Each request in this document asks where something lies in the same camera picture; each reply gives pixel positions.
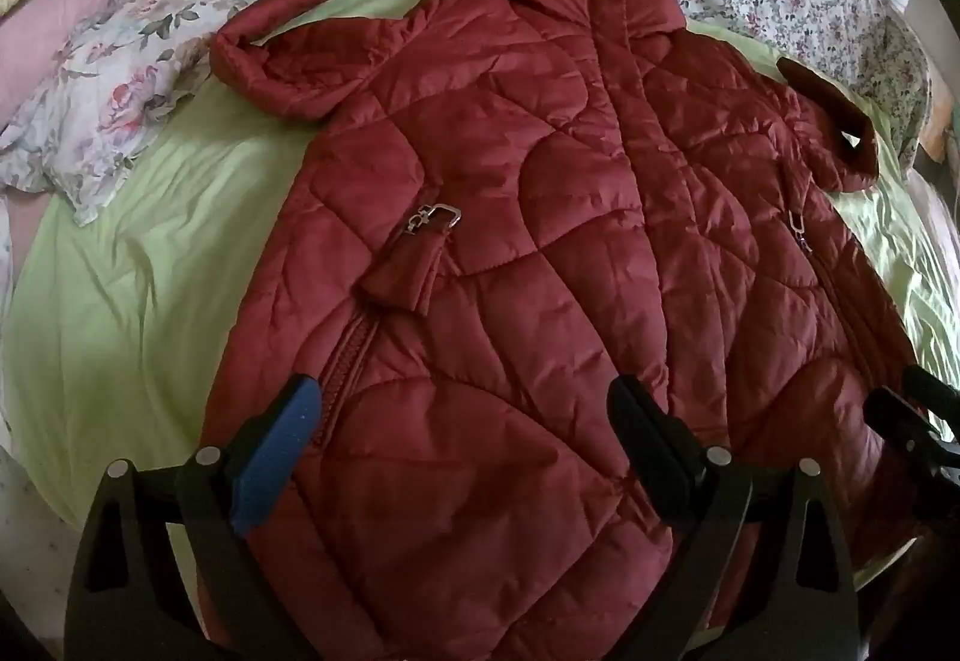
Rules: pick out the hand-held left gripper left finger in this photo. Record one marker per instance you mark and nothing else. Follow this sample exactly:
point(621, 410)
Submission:
point(277, 451)

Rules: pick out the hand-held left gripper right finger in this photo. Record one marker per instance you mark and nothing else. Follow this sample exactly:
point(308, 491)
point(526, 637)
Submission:
point(652, 436)

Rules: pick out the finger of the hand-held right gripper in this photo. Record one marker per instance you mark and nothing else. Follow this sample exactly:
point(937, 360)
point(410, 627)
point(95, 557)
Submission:
point(934, 383)
point(911, 428)

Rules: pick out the large flower print pillow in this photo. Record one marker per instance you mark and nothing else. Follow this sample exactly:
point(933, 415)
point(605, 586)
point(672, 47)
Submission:
point(112, 106)

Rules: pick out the red quilted jacket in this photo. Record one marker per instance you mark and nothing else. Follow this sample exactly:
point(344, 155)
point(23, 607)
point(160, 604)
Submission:
point(525, 256)

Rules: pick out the light green bed sheet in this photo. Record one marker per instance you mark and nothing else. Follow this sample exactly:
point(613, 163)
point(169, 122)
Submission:
point(150, 293)

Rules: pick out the pink pillow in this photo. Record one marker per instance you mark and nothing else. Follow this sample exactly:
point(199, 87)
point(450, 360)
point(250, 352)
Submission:
point(45, 31)

